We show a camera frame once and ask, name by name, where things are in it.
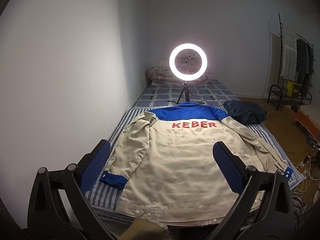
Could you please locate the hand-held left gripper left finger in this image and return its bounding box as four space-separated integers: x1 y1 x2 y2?
27 139 112 240

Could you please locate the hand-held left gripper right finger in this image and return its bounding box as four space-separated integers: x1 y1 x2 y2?
212 141 298 240

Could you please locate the beige and blue work jacket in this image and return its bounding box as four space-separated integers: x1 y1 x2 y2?
99 102 293 224

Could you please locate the black clothes rack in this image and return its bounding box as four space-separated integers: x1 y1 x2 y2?
267 12 314 112

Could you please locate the blue striped blanket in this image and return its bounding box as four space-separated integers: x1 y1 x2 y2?
84 109 305 223

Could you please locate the dark navy cloth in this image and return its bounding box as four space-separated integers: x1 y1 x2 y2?
223 100 267 126

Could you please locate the tan cloth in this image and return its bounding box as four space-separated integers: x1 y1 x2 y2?
120 216 170 240

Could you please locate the blue checked bed sheet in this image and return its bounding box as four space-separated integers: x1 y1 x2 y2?
130 79 240 109

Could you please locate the black electronic device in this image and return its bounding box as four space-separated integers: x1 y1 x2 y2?
305 135 320 159

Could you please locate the orange-edged mattress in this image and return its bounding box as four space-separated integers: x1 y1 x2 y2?
294 104 320 140

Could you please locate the yellow box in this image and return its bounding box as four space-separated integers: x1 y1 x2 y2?
286 81 301 97

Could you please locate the folded floral quilt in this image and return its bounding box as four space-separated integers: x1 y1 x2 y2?
149 57 208 85

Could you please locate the beige leaning board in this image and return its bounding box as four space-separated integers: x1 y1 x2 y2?
261 21 284 99

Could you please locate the dark hanging garment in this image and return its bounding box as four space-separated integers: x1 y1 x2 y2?
296 38 314 98

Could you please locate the white striped towel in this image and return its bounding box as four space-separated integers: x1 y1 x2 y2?
280 24 298 80

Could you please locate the black ring light cable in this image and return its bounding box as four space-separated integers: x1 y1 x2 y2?
167 96 227 107

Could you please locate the tangle of floor cables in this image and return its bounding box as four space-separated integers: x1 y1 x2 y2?
290 152 320 197

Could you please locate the ring light on tripod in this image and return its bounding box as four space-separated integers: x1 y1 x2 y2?
168 42 208 105

